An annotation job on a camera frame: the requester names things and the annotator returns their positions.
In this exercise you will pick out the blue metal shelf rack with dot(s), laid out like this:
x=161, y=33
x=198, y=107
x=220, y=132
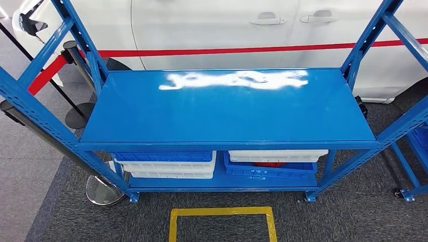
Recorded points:
x=408, y=167
x=217, y=113

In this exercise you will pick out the red plastic part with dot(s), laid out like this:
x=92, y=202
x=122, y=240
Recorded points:
x=269, y=165

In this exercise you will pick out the red barrier belt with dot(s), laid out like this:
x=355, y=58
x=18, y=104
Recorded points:
x=200, y=51
x=46, y=75

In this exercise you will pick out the yellow floor tape square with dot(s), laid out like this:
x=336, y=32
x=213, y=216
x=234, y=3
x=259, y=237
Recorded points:
x=220, y=211

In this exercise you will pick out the white car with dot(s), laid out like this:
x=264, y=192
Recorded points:
x=200, y=23

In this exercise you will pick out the black car tyre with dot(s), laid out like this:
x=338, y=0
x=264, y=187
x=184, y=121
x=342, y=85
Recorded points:
x=117, y=65

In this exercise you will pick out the black stanchion with round base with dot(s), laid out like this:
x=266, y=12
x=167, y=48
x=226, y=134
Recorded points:
x=78, y=117

